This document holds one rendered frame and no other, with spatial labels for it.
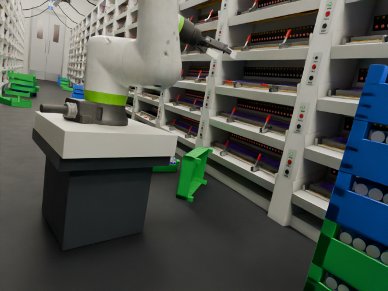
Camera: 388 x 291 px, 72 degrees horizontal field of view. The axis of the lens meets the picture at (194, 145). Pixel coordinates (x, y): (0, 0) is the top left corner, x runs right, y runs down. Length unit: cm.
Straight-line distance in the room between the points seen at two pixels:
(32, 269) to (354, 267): 68
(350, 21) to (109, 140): 98
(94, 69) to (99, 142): 23
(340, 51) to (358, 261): 81
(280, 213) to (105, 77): 87
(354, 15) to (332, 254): 97
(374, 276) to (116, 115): 68
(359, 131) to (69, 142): 56
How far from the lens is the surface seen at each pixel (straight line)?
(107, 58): 79
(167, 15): 72
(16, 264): 83
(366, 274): 49
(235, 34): 173
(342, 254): 49
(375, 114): 46
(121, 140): 71
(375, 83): 46
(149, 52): 72
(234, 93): 150
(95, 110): 81
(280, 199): 122
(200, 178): 150
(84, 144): 67
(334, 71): 120
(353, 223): 48
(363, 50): 110
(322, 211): 112
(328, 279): 53
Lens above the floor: 48
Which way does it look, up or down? 11 degrees down
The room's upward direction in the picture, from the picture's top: 10 degrees clockwise
